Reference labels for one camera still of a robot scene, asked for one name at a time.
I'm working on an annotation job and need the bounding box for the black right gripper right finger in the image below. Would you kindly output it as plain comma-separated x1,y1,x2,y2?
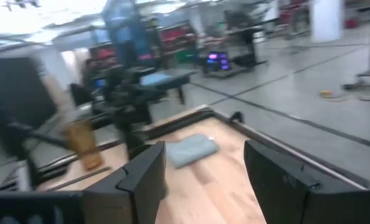
244,139,370,224

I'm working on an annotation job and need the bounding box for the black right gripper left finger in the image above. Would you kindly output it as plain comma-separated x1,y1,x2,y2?
82,141,168,224

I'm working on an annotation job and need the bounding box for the amber glass cup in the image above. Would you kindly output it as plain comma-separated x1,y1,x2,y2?
62,120,104,171

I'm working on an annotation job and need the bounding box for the folded grey cloth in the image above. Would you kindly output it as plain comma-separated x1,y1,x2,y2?
165,133,220,169

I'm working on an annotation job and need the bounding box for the grey computer desk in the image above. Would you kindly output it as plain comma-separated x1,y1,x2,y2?
140,68,198,105

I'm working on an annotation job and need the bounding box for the computer with purple lights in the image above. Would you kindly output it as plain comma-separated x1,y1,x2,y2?
205,50,232,72

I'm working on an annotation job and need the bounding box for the red storage shelving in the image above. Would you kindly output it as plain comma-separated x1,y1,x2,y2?
158,24,200,50

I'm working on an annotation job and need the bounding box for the white pillar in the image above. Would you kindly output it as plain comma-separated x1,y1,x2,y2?
310,0,345,43

